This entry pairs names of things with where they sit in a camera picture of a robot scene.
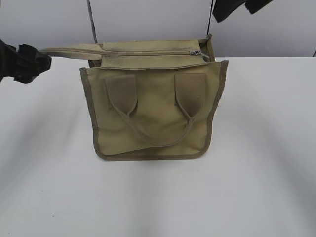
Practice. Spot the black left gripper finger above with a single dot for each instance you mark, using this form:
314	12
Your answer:
31	61
24	74

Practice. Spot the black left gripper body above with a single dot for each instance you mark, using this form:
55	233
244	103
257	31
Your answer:
9	56

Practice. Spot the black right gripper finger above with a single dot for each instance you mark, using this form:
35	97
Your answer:
254	6
224	8

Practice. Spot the khaki yellow canvas bag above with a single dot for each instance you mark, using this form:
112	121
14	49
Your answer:
150	99

